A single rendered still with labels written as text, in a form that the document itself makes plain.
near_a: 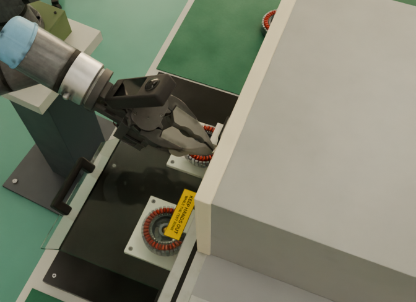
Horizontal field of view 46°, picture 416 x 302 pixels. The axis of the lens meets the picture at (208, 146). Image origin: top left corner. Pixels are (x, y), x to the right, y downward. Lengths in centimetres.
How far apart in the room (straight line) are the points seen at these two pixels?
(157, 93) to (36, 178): 154
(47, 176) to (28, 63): 144
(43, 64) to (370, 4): 51
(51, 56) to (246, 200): 36
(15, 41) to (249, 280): 50
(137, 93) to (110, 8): 203
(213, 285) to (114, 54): 187
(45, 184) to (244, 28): 110
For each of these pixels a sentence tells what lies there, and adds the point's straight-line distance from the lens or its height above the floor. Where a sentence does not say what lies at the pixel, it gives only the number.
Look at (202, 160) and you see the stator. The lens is 119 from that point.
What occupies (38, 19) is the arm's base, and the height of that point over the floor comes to 85.
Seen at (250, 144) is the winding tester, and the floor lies 132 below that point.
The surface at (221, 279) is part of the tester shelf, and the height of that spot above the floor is 111.
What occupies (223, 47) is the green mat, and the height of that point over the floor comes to 75.
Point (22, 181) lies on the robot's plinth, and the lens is 220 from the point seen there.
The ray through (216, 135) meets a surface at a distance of 115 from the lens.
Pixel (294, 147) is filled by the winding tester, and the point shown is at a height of 132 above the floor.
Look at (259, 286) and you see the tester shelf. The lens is 78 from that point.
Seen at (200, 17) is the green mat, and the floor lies 75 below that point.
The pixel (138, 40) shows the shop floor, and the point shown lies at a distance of 255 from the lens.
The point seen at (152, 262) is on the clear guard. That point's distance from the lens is 84.
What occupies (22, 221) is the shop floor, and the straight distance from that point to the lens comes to 214.
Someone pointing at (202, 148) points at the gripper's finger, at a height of 119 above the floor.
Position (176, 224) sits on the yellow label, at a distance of 86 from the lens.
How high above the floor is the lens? 187
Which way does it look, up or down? 60 degrees down
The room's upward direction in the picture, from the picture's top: straight up
